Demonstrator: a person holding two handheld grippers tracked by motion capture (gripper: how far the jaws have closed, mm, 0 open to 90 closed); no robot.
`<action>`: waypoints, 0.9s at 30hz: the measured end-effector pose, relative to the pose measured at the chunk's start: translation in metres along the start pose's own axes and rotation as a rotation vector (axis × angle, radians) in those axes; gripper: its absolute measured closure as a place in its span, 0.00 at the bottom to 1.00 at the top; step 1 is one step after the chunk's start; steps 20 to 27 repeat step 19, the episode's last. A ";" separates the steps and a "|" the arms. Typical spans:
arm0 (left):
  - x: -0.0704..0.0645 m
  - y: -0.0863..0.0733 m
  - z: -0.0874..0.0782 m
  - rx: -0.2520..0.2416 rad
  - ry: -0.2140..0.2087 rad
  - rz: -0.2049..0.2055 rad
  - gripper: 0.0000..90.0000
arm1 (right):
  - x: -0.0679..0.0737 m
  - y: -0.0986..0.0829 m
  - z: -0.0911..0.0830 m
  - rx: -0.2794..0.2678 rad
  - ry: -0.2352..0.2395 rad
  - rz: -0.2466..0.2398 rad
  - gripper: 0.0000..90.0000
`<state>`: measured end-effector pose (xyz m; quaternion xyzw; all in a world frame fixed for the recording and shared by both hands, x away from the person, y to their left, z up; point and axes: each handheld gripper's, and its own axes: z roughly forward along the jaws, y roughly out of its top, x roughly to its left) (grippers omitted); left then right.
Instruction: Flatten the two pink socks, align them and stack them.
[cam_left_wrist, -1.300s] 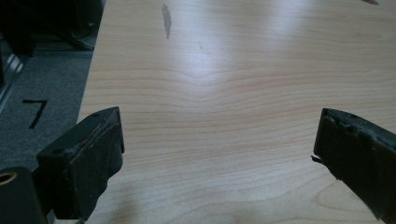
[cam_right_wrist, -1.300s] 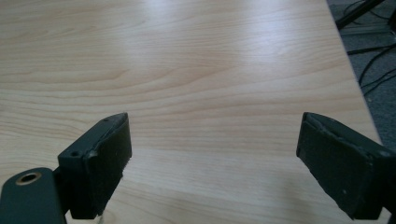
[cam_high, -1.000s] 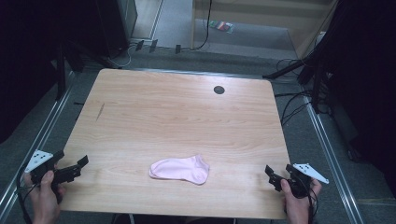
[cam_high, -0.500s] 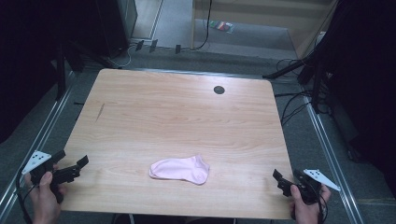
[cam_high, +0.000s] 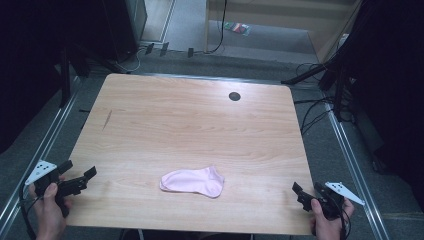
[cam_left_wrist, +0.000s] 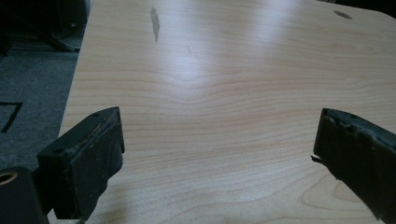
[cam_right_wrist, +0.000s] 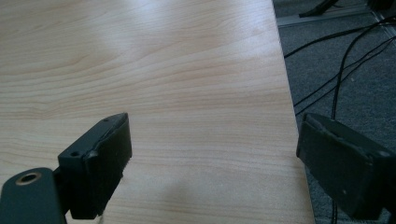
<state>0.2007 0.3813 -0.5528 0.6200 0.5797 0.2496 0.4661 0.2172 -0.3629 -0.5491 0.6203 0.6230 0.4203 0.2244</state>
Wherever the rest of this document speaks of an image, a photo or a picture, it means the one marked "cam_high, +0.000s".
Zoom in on person's left hand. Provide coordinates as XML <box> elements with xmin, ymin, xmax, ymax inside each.
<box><xmin>27</xmin><ymin>174</ymin><xmax>73</xmax><ymax>240</ymax></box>

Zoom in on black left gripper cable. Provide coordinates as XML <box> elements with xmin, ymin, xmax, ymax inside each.
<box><xmin>19</xmin><ymin>186</ymin><xmax>44</xmax><ymax>240</ymax></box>

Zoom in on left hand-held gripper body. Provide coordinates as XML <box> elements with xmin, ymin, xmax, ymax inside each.
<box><xmin>24</xmin><ymin>160</ymin><xmax>72</xmax><ymax>218</ymax></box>

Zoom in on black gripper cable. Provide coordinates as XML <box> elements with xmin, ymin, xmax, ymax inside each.
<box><xmin>328</xmin><ymin>196</ymin><xmax>353</xmax><ymax>240</ymax></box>
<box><xmin>19</xmin><ymin>186</ymin><xmax>44</xmax><ymax>240</ymax></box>

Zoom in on black hanging cable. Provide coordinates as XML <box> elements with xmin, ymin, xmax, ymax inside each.
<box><xmin>203</xmin><ymin>0</ymin><xmax>229</xmax><ymax>55</ymax></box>

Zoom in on dark cabinet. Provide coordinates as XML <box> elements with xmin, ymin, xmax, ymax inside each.
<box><xmin>101</xmin><ymin>0</ymin><xmax>148</xmax><ymax>62</ymax></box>

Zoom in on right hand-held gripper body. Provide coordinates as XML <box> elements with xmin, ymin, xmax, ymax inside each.
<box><xmin>309</xmin><ymin>181</ymin><xmax>366</xmax><ymax>221</ymax></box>

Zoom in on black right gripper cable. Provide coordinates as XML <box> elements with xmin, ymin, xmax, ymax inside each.
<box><xmin>328</xmin><ymin>196</ymin><xmax>353</xmax><ymax>240</ymax></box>

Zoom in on metal floor rail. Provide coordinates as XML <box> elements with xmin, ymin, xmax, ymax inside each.
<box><xmin>323</xmin><ymin>102</ymin><xmax>391</xmax><ymax>240</ymax></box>
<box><xmin>0</xmin><ymin>75</ymin><xmax>82</xmax><ymax>231</ymax></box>

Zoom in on light wooden partition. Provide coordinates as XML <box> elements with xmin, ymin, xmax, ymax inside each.
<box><xmin>203</xmin><ymin>0</ymin><xmax>363</xmax><ymax>64</ymax></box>

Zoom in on black tripod stand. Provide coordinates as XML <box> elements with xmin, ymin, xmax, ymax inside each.
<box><xmin>280</xmin><ymin>49</ymin><xmax>356</xmax><ymax>123</ymax></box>

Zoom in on black floor cables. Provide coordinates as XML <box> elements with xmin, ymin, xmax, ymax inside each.
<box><xmin>293</xmin><ymin>61</ymin><xmax>338</xmax><ymax>136</ymax></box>

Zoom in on black metal stand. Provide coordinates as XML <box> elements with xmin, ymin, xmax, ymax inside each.
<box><xmin>59</xmin><ymin>46</ymin><xmax>92</xmax><ymax>108</ymax></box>

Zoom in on white floor cable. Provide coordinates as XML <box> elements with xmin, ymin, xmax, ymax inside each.
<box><xmin>114</xmin><ymin>46</ymin><xmax>148</xmax><ymax>74</ymax></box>

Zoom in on person's right hand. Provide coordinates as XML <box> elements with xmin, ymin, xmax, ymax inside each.
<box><xmin>309</xmin><ymin>197</ymin><xmax>355</xmax><ymax>240</ymax></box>

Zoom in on colourful packet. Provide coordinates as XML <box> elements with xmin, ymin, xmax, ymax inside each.
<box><xmin>223</xmin><ymin>21</ymin><xmax>251</xmax><ymax>37</ymax></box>

